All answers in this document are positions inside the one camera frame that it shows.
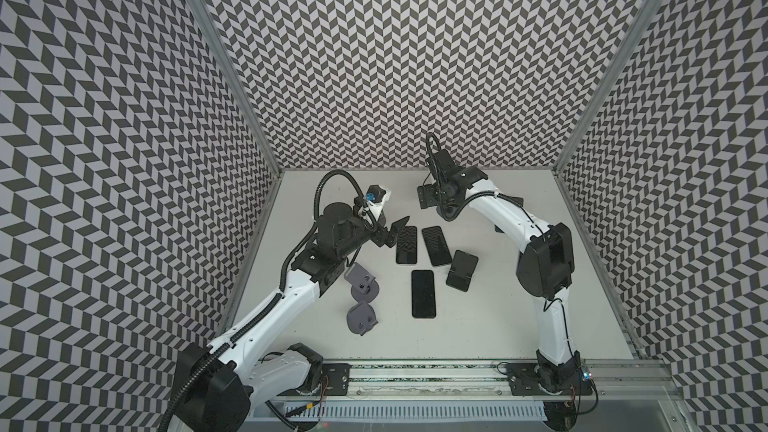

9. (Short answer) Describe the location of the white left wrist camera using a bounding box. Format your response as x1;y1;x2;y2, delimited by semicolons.
363;184;392;220

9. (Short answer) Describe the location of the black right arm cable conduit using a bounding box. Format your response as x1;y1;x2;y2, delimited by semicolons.
424;131;541;235

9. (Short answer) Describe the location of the aluminium corner post left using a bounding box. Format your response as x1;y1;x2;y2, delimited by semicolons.
185;0;282;175

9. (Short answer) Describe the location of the aluminium corner post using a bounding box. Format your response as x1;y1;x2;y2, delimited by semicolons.
185;0;282;175
553;0;664;177

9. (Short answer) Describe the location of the dark phone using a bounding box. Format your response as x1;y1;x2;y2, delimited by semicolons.
422;226;452;267

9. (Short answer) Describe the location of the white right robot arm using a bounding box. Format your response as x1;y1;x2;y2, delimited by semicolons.
417;148;596;395

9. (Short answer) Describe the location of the white slotted cable duct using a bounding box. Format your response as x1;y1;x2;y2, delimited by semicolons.
284;401;547;423

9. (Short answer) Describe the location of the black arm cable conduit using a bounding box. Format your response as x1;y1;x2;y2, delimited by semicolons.
157;169;373;432
424;131;541;235

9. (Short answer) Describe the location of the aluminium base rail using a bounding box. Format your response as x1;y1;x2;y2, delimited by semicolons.
318;359;682;401

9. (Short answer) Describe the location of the aluminium corner post right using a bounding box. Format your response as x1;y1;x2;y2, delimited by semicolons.
553;0;664;177

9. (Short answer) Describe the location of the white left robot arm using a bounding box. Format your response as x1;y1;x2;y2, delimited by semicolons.
158;202;409;431

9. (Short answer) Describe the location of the round grey stand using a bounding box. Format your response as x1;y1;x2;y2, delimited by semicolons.
436;204;461;222
344;263;380;303
346;302;378;336

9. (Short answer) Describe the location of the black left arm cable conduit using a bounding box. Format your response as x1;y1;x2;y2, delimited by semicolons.
157;169;373;432

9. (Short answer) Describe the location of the black block stand far right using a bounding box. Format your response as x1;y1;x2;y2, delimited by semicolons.
494;196;524;233

